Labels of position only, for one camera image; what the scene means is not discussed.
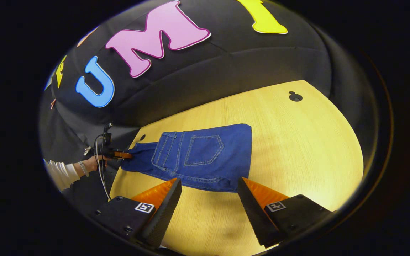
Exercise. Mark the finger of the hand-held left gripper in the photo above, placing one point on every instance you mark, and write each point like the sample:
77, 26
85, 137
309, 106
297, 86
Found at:
123, 155

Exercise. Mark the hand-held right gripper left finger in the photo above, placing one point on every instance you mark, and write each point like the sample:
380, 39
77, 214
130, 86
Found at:
166, 213

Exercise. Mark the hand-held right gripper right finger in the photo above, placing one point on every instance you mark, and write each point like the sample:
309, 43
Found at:
253, 213

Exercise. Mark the blue denim jeans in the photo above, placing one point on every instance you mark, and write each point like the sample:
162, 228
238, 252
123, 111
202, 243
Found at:
208, 156

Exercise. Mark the white cloth clip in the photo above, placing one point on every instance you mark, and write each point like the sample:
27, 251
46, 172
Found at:
87, 151

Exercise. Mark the grey wristband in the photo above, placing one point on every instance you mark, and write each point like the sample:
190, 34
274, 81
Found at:
83, 168

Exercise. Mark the red cloth clip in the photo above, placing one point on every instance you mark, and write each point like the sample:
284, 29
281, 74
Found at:
53, 104

